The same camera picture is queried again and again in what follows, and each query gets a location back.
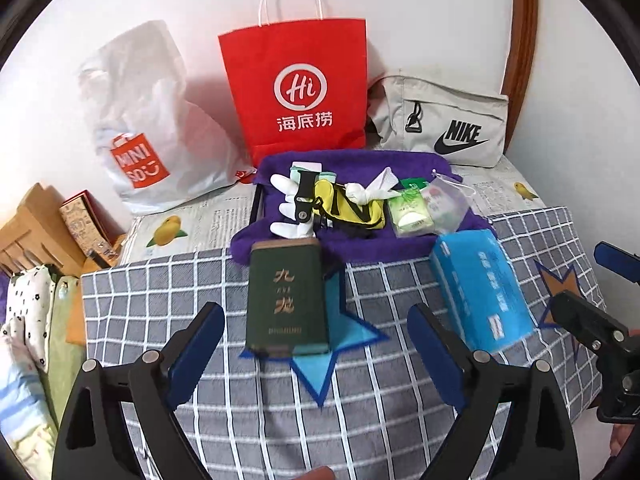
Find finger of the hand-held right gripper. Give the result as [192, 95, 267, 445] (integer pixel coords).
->
[594, 241, 640, 291]
[547, 290, 631, 348]

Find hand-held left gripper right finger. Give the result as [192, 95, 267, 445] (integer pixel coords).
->
[407, 302, 581, 480]

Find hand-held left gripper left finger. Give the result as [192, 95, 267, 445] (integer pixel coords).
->
[51, 301, 226, 480]

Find green wipes packet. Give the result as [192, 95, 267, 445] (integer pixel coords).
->
[387, 190, 433, 238]

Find translucent drawstring pouch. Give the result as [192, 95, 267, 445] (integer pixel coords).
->
[422, 172, 476, 236]

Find yellow and black pouch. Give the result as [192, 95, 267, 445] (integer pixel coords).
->
[312, 180, 386, 233]

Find black strap with snap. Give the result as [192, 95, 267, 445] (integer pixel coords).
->
[295, 172, 318, 226]

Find person's right hand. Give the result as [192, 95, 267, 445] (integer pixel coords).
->
[610, 420, 640, 458]

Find grey plaid tablecloth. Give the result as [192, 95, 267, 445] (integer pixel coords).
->
[80, 205, 608, 480]

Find blue tissue pack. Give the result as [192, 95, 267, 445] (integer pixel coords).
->
[429, 230, 536, 353]

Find dark green tin box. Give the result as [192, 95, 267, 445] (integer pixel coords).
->
[245, 239, 332, 358]

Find purple towel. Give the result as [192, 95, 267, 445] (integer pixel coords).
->
[230, 149, 496, 266]

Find white flower print pillow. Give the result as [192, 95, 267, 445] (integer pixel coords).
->
[5, 265, 58, 373]

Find patterned brown book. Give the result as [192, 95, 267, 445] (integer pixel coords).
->
[60, 190, 126, 266]

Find bedding and pillows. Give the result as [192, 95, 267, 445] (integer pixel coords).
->
[0, 330, 58, 480]

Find wooden bed headboard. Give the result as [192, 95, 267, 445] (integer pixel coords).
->
[0, 182, 126, 346]

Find grey waist bag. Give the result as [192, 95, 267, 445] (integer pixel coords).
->
[366, 69, 510, 168]

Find white plastic shopping bag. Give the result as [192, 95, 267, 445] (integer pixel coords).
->
[77, 20, 258, 216]

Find red paper bag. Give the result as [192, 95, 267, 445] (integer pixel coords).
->
[217, 0, 368, 168]

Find brown wooden door frame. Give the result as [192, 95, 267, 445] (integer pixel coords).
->
[500, 0, 540, 156]

